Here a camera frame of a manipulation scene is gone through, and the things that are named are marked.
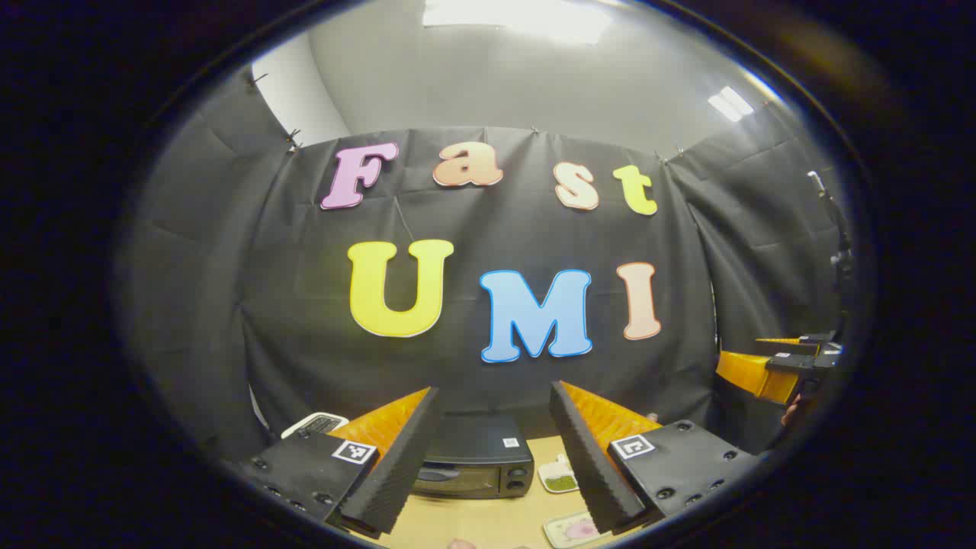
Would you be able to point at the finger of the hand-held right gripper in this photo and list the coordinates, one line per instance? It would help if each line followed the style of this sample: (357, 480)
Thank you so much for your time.
(785, 345)
(751, 374)

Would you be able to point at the white divided dish of beans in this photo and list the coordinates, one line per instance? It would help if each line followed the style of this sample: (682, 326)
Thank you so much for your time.
(559, 479)

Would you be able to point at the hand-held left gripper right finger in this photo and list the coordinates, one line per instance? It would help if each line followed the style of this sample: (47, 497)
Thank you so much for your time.
(587, 457)

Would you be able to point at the black electric oven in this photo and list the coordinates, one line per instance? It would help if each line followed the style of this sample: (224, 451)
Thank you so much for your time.
(476, 450)

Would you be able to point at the white toaster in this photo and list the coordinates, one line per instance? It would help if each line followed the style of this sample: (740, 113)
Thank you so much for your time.
(314, 423)

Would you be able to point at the small ceiling light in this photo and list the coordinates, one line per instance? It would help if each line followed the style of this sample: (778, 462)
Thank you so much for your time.
(730, 103)

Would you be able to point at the large ceiling light panel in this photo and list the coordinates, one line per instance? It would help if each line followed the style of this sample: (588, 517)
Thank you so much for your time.
(518, 15)

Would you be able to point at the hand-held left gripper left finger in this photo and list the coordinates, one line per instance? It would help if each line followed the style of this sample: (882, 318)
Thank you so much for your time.
(404, 457)

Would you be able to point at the white plate with pink food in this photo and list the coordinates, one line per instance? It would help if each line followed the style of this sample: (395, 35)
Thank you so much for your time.
(573, 530)

